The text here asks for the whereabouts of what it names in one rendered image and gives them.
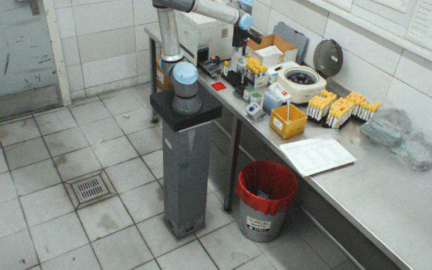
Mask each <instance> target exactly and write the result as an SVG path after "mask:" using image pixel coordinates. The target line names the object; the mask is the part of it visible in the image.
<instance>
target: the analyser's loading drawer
mask: <svg viewBox="0 0 432 270"><path fill-rule="evenodd" d="M198 64H200V65H201V66H202V67H203V68H205V69H206V70H207V71H208V72H210V73H211V74H212V76H216V75H220V74H221V69H219V70H218V69H217V68H216V63H215V64H212V60H210V61H208V60H206V59H205V58H201V59H198Z"/></svg>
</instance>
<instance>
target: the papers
mask: <svg viewBox="0 0 432 270"><path fill-rule="evenodd" d="M280 151H281V152H282V153H283V154H284V155H285V156H286V157H287V158H288V159H289V161H290V162H291V163H292V164H293V166H294V167H295V168H296V169H297V170H298V171H299V172H300V174H301V175H302V176H303V177H304V176H309V175H311V174H314V173H318V172H321V171H325V170H327V169H331V168H334V167H338V166H341V165H345V164H347V163H351V162H354V161H355V160H356V159H355V158H354V157H353V156H352V155H351V154H350V153H349V152H348V151H346V150H345V149H344V148H343V147H342V146H341V145H340V144H339V143H338V142H336V141H335V140H303V141H299V142H293V143H289V144H283V145H280Z"/></svg>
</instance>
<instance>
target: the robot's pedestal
mask: <svg viewBox="0 0 432 270"><path fill-rule="evenodd" d="M161 119H162V118H161ZM211 128H212V121H207V122H205V123H202V124H198V125H195V126H192V127H189V128H186V129H183V130H179V131H177V132H173V130H172V129H171V128H170V127H169V126H168V125H167V124H166V123H165V121H164V120H163V119H162V149H163V206H164V220H165V221H166V223H167V224H168V226H169V228H170V229H171V231H172V232H173V233H174V234H175V236H176V238H177V239H180V238H183V237H184V236H187V235H189V234H191V233H194V232H197V231H199V230H201V229H203V228H205V215H206V204H207V186H208V175H209V156H210V147H211Z"/></svg>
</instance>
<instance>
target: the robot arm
mask: <svg viewBox="0 0 432 270"><path fill-rule="evenodd" d="M152 2H153V7H155V8H156V9H157V14H158V19H159V26H160V31H161V39H162V48H163V52H162V55H161V60H160V66H161V69H162V71H163V73H164V74H166V76H167V77H168V78H169V79H170V80H171V81H172V82H173V84H174V90H175V95H174V98H173V101H172V108H173V110H174V111H175V112H176V113H179V114H181V115H191V114H194V113H196V112H198V111H199V110H200V108H201V100H200V98H199V95H198V86H197V77H198V74H197V70H196V68H195V67H194V66H193V65H192V64H191V63H187V62H185V61H184V53H183V52H182V51H181V50H180V44H179V38H178V29H177V23H176V13H175V10H178V11H182V12H186V13H190V12H194V13H196V14H200V15H203V16H206V17H209V18H213V19H216V20H220V21H222V22H227V23H229V24H233V25H234V35H233V42H232V46H233V47H237V48H235V51H237V53H235V57H237V58H240V59H242V63H243V62H244V56H245V49H246V44H247V38H249V39H250V40H252V41H254V42H255V43H256V44H258V45H259V44H261V43H262V38H261V37H259V36H257V35H256V34H254V33H252V32H251V31H249V30H248V29H249V28H250V27H251V26H252V23H253V18H252V17H251V13H252V2H253V1H252V0H239V1H232V2H227V3H226V2H225V3H218V2H216V1H212V0H152Z"/></svg>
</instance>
